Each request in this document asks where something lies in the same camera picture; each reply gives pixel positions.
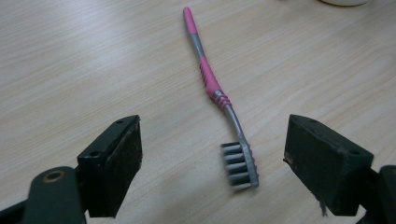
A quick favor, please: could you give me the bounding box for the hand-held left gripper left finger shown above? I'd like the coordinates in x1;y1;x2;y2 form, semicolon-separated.
77;114;144;218

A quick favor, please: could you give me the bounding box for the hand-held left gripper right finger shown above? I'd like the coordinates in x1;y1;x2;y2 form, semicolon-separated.
283;114;375;217

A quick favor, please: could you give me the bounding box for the pink and grey toothbrush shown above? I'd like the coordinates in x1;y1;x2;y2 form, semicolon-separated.
182;6;261;191

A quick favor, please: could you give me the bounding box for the white cup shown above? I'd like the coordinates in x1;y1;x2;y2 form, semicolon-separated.
318;0;369;7

